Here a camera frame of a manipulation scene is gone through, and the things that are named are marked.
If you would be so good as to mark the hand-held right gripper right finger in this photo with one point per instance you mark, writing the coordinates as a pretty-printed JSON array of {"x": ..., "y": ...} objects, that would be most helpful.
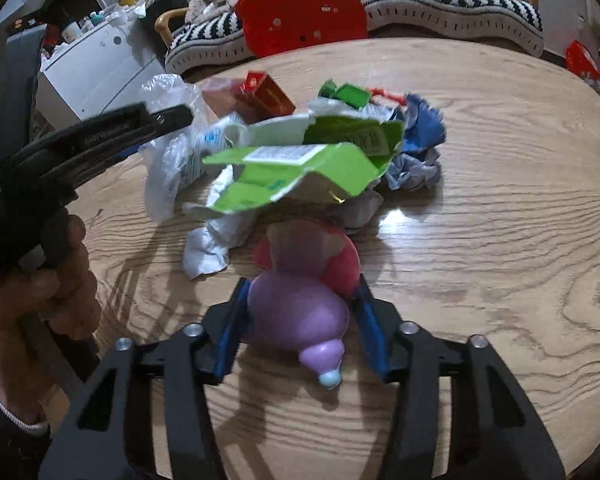
[{"x": 369, "y": 332}]

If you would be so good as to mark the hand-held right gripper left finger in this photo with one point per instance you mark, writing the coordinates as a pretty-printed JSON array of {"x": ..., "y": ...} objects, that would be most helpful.
[{"x": 228, "y": 345}]

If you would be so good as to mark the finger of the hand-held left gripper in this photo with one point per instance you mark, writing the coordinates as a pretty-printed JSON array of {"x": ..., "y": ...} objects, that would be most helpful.
[
  {"x": 70, "y": 170},
  {"x": 110, "y": 127}
]

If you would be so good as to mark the clear plastic bag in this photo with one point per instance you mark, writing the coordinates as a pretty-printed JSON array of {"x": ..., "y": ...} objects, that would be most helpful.
[{"x": 167, "y": 175}]

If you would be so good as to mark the purple and pink plastic toy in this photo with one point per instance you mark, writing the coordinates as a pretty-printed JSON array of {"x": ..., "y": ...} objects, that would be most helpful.
[{"x": 295, "y": 305}]

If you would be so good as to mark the white paper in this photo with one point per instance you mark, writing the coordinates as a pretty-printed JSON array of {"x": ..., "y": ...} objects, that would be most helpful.
[{"x": 210, "y": 250}]

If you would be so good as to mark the grey paper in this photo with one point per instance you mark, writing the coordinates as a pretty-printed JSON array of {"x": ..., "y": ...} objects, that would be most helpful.
[{"x": 360, "y": 210}]

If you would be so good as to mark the small red box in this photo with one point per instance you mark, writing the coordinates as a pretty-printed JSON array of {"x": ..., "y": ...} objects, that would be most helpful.
[{"x": 272, "y": 100}]

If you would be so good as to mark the pale blue paper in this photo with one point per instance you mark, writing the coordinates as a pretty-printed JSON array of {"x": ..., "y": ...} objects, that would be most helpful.
[{"x": 412, "y": 171}]

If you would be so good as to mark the torn green white carton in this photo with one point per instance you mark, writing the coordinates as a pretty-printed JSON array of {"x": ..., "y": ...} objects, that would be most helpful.
[{"x": 310, "y": 170}]

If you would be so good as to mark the blue wrapper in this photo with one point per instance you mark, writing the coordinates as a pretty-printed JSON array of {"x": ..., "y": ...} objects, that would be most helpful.
[{"x": 427, "y": 125}]

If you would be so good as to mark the small green box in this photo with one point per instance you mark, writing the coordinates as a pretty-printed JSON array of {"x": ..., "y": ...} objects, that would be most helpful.
[{"x": 351, "y": 95}]

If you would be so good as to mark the red plastic piece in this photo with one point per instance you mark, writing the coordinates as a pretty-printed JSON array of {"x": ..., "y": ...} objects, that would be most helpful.
[{"x": 386, "y": 94}]

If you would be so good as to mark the person's left hand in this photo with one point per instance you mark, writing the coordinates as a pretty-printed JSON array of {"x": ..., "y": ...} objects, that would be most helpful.
[{"x": 65, "y": 290}]

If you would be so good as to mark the white cabinet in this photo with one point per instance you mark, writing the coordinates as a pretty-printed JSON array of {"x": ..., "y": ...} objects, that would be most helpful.
[{"x": 100, "y": 70}]

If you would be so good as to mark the dark grey panel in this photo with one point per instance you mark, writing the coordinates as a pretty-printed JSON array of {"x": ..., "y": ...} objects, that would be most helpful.
[{"x": 12, "y": 90}]

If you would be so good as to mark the white jar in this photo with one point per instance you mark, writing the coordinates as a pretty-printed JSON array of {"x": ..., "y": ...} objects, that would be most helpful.
[{"x": 72, "y": 31}]

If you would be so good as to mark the red plastic chair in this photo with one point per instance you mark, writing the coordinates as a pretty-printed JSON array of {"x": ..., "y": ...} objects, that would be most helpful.
[{"x": 300, "y": 10}]

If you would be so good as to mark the black white striped sofa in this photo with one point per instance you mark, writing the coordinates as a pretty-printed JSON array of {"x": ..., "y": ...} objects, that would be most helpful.
[{"x": 430, "y": 5}]

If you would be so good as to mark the red plastic bag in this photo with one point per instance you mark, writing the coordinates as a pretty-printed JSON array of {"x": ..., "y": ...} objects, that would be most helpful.
[{"x": 582, "y": 60}]

